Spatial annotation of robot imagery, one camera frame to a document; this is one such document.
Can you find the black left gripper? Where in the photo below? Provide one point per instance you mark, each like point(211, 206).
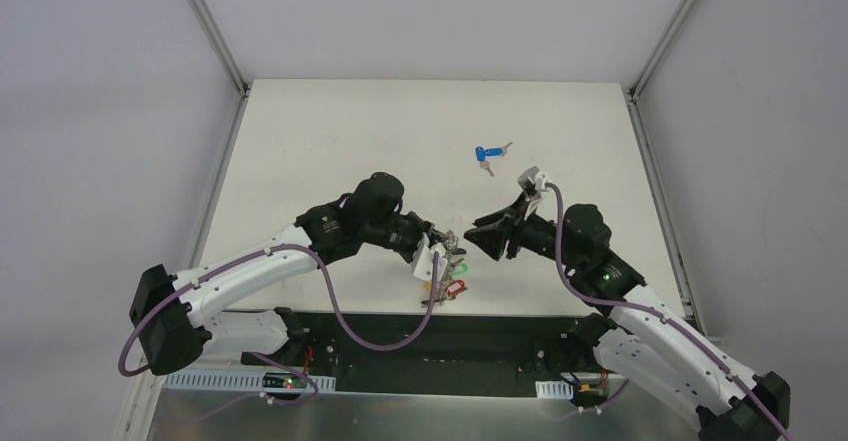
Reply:
point(416, 235)

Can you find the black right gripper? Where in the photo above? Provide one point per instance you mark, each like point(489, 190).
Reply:
point(515, 228)

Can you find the large metal keyring with keys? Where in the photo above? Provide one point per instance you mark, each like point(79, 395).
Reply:
point(449, 286)

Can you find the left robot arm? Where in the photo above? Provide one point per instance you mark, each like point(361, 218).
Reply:
point(180, 317)

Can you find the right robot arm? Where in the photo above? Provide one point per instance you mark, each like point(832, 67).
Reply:
point(635, 334)

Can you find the lower silver key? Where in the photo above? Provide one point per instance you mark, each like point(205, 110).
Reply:
point(485, 166)

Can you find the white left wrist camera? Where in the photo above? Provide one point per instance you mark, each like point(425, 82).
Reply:
point(429, 260)

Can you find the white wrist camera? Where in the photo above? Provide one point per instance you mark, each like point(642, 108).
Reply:
point(533, 183)
point(429, 260)

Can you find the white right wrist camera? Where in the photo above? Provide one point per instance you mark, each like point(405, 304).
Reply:
point(533, 183)

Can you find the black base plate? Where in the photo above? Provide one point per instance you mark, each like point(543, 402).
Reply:
point(463, 355)

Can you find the right white cable duct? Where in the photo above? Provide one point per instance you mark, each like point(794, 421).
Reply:
point(557, 390)

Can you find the white cable duct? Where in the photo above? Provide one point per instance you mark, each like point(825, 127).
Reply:
point(557, 390)
point(277, 382)

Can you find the right aluminium frame post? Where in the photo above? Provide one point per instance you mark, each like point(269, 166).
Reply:
point(663, 46)

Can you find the aluminium frame post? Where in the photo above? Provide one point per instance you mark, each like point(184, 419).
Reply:
point(663, 46)
point(222, 51)

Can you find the left white cable duct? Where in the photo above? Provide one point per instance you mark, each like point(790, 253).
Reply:
point(277, 382)

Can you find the left aluminium frame post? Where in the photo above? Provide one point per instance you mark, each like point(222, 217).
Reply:
point(222, 51)

